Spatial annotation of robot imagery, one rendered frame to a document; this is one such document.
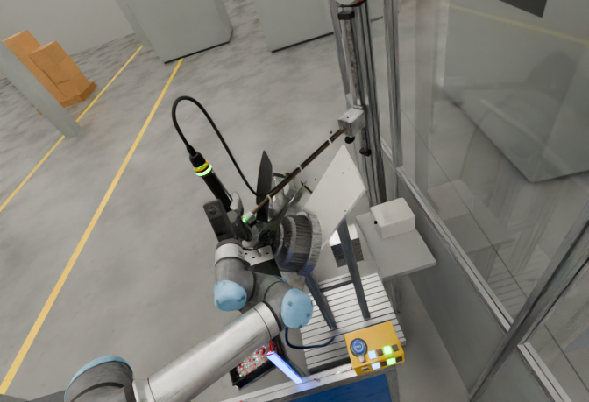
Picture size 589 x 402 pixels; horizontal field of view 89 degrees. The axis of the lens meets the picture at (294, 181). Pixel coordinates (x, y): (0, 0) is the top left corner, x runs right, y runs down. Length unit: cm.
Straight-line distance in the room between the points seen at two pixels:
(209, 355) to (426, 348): 170
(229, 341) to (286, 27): 599
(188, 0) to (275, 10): 243
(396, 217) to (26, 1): 1510
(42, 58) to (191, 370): 856
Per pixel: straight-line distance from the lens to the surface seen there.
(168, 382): 66
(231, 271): 77
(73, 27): 1517
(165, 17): 823
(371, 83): 126
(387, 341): 108
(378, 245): 148
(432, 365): 218
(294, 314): 68
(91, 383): 76
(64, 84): 905
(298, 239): 119
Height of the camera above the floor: 211
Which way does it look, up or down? 42 degrees down
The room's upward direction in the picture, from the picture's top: 21 degrees counter-clockwise
